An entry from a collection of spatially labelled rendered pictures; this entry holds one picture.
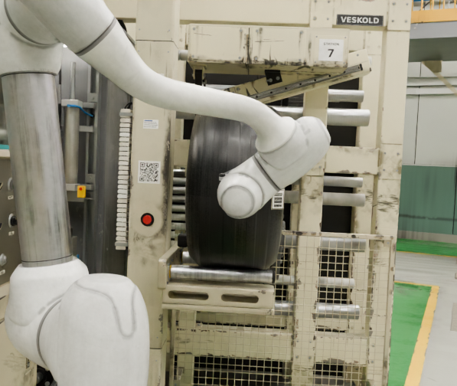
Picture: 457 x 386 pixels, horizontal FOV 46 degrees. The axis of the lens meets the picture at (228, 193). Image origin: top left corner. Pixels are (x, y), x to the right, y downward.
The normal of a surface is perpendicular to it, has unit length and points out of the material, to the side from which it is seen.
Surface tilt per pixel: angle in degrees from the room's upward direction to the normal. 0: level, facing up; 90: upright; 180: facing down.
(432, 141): 90
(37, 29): 142
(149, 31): 90
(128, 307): 66
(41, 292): 72
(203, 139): 59
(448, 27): 90
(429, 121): 90
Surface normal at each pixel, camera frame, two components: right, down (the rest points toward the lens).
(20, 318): -0.68, 0.02
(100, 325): 0.18, -0.28
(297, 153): 0.16, 0.39
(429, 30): -0.40, 0.03
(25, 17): -0.41, 0.69
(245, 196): 0.00, 0.13
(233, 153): -0.03, -0.35
